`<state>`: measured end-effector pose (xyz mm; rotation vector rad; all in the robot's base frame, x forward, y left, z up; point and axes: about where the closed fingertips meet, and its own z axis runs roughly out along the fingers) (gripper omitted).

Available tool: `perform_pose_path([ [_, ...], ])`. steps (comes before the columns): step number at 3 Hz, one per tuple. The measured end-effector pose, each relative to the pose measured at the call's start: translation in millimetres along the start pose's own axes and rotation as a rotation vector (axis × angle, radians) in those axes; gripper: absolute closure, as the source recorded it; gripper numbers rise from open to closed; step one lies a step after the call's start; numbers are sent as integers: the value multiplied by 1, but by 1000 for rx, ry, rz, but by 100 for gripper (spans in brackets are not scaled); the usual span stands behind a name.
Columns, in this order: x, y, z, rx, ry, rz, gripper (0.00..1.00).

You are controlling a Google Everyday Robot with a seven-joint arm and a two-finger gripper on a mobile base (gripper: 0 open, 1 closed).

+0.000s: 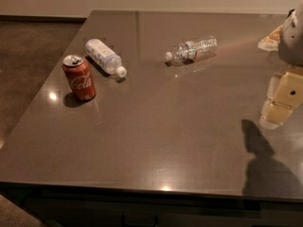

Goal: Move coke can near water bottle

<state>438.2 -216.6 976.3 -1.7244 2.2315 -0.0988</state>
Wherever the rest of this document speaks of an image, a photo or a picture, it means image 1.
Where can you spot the white labelled water bottle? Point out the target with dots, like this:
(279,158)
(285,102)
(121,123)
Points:
(105,57)

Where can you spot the clear empty plastic bottle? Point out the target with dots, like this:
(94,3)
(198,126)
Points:
(192,49)

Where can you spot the grey round gripper body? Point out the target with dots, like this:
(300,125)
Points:
(292,38)

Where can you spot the red coke can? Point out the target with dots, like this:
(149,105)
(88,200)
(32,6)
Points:
(79,77)

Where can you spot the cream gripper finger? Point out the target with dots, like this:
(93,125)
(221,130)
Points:
(284,95)
(271,41)

